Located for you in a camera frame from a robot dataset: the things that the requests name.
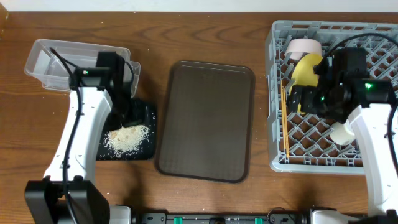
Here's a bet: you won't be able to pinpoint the small light green bowl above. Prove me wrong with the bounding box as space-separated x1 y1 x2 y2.
330 119 356 146

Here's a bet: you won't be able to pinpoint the rice grains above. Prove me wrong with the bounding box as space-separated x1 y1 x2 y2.
101 124 155 160

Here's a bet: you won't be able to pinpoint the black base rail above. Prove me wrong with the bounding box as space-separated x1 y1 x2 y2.
108 205 371 224

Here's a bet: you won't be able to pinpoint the yellow round plate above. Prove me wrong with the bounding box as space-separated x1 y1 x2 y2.
287 54 323 114

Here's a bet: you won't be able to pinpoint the black rectangular tray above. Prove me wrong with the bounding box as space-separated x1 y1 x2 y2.
96 98 157 161

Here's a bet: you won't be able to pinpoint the dark brown serving tray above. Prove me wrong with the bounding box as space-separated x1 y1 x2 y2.
154 60 256 184

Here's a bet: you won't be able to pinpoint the clear plastic bin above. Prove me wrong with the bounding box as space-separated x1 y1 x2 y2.
24 39 131 91

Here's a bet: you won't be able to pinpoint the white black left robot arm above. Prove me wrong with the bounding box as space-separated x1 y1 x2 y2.
24 67 156 223

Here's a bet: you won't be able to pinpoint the grey dishwasher rack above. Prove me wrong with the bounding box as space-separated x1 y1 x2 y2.
265 21 397 175

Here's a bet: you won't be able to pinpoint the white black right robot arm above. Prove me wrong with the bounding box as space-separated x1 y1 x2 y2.
288 54 397 223

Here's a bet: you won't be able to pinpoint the white pink bowl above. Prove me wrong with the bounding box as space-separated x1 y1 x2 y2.
285 39 322 60

